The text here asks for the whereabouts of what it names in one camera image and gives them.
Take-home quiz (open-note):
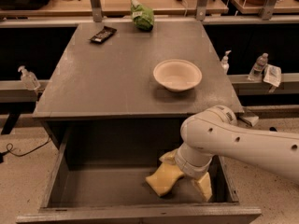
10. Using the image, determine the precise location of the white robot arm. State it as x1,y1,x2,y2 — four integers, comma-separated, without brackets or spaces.
157,105,299,201

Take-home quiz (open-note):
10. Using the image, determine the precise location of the black cable on floor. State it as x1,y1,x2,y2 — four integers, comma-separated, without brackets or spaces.
0,135,52,164

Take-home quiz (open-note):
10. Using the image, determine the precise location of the open grey top drawer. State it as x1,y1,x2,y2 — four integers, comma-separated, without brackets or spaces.
17,119,261,224

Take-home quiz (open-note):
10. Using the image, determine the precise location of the green chip bag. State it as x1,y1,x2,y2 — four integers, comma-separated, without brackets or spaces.
130,0,154,32

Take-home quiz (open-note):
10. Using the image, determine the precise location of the wooden back table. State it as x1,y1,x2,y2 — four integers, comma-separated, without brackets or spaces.
0,0,229,18

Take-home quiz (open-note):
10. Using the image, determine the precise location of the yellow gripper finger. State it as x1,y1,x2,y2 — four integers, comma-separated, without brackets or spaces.
192,172,213,202
159,149,178,165

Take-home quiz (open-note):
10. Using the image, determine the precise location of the grey cabinet counter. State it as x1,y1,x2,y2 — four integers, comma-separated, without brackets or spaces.
34,21,243,143

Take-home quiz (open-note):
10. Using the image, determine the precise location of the white paper bowl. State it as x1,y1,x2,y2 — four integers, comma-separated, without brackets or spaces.
153,59,202,92

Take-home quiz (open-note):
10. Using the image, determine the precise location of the clear plastic water bottle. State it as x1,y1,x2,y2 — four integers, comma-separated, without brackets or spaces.
248,53,268,81

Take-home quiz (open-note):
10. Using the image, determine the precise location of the white paper packet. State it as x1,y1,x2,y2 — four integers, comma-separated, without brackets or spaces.
263,64,281,87

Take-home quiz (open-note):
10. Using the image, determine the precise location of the clear sanitizer pump bottle left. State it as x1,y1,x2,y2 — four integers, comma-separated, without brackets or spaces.
18,65,40,91

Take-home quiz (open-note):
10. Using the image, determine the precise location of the yellow sponge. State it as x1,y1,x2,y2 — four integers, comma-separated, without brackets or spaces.
146,163,184,197

